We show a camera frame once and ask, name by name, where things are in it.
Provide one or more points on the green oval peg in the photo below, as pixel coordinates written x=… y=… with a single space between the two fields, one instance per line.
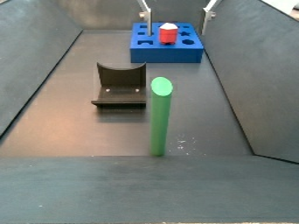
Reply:
x=161 y=89

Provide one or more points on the red white-topped peg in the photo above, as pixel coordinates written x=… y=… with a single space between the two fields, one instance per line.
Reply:
x=167 y=33

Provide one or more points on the black curved holder stand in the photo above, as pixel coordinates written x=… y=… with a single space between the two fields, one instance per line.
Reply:
x=121 y=86

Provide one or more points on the blue shape sorter board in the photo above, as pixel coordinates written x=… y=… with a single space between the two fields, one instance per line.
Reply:
x=148 y=50

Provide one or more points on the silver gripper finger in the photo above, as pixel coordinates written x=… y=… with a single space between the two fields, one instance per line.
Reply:
x=208 y=14
x=145 y=15

